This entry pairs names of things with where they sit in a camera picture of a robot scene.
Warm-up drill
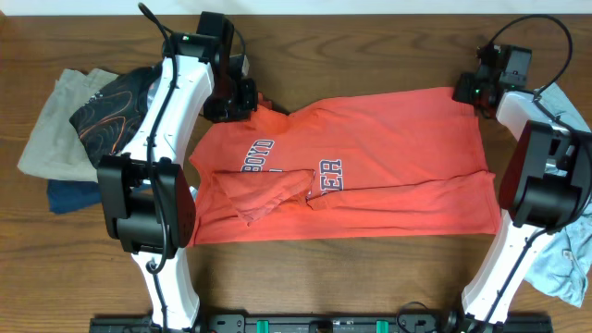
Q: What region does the red soccer t-shirt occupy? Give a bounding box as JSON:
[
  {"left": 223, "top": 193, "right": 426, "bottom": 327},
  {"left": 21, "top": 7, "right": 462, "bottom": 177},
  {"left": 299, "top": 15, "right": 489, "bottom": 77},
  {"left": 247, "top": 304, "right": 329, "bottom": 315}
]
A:
[{"left": 190, "top": 87, "right": 500, "bottom": 245}]

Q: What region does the light blue t-shirt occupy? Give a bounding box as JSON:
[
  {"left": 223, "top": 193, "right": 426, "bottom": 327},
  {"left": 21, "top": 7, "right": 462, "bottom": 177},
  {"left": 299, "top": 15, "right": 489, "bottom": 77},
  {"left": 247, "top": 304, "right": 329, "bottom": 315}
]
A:
[{"left": 525, "top": 83, "right": 591, "bottom": 308}]

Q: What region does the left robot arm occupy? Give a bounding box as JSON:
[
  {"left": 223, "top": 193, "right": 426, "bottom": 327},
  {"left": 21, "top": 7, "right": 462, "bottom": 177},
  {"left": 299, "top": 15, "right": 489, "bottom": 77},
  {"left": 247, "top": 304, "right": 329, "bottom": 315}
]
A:
[{"left": 90, "top": 12, "right": 258, "bottom": 332}]

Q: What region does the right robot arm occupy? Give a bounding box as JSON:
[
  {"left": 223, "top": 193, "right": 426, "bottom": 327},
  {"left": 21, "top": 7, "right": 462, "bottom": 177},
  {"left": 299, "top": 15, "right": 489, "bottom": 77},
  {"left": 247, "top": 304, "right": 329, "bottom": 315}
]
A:
[{"left": 443, "top": 43, "right": 591, "bottom": 332}]

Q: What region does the black orange patterned shirt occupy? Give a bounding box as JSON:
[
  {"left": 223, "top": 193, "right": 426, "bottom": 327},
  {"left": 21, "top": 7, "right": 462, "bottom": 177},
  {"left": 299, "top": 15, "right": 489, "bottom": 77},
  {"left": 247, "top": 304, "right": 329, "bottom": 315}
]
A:
[{"left": 69, "top": 64, "right": 162, "bottom": 167}]

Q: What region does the beige folded garment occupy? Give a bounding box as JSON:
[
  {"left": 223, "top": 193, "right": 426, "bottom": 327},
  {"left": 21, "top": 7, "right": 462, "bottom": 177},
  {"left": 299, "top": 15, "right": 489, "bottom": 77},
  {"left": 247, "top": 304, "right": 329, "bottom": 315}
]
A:
[{"left": 18, "top": 68, "right": 117, "bottom": 182}]

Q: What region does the navy blue folded garment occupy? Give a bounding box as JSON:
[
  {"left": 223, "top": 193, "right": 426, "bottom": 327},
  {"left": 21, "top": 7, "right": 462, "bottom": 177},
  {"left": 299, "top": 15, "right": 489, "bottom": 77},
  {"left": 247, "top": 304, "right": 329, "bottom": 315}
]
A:
[{"left": 46, "top": 179, "right": 152, "bottom": 216}]

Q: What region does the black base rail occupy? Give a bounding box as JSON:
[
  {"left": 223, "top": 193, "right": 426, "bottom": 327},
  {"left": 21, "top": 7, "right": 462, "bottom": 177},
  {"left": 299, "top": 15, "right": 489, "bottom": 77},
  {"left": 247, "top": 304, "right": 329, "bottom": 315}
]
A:
[{"left": 89, "top": 302, "right": 554, "bottom": 333}]

